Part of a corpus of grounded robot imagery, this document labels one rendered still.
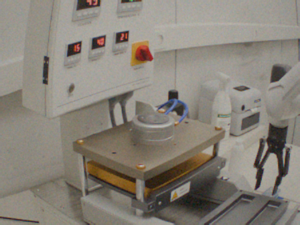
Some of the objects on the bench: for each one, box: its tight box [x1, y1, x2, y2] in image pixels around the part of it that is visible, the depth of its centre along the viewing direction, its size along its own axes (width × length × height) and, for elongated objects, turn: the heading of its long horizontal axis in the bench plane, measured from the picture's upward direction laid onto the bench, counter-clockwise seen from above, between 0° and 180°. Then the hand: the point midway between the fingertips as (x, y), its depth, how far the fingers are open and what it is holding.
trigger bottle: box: [211, 72, 232, 141], centre depth 180 cm, size 9×8×25 cm
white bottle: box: [228, 139, 244, 174], centre depth 156 cm, size 5×5×14 cm
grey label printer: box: [198, 79, 262, 136], centre depth 195 cm, size 25×20×17 cm
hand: (267, 183), depth 130 cm, fingers open, 8 cm apart
